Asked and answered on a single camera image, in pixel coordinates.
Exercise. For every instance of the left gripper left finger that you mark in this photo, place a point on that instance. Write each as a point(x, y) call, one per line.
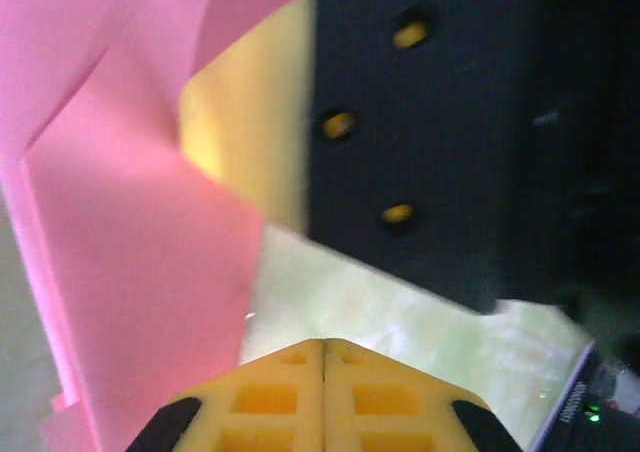
point(260, 407)

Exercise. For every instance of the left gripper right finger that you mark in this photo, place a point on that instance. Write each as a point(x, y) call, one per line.
point(390, 412)

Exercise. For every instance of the pink cloth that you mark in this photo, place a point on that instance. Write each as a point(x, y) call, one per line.
point(125, 232)

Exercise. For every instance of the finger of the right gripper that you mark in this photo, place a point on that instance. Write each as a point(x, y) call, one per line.
point(410, 147)

